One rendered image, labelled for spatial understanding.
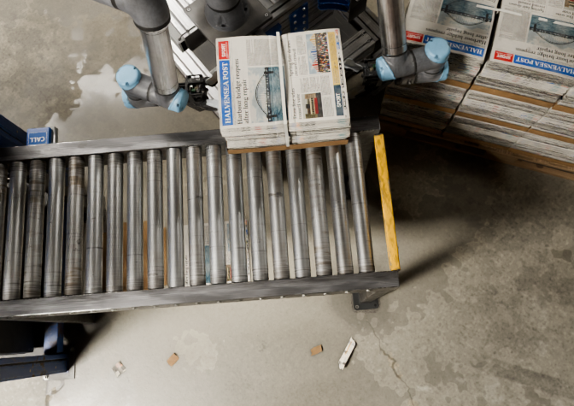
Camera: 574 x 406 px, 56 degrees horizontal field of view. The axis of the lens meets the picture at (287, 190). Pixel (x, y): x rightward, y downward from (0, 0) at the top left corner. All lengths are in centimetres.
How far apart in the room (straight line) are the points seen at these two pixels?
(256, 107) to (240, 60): 15
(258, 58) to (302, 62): 13
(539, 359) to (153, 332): 166
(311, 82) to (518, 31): 76
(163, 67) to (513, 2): 117
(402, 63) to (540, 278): 131
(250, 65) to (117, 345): 148
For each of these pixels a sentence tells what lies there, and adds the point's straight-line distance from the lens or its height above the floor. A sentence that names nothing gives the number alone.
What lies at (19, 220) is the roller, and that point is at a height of 79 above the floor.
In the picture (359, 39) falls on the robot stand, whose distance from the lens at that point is 258.
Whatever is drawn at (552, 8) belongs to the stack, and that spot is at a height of 83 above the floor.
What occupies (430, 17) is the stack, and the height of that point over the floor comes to 83.
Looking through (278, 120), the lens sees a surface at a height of 103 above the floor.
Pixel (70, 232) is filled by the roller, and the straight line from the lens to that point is 185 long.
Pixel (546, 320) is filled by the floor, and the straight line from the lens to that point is 265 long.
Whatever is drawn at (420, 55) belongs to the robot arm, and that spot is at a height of 95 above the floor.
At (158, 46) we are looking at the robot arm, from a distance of 153.
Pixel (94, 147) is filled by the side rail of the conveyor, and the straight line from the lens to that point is 189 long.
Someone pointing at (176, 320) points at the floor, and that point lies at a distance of 253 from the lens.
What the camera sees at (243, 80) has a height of 104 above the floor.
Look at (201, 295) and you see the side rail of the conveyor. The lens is 169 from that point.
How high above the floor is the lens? 245
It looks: 75 degrees down
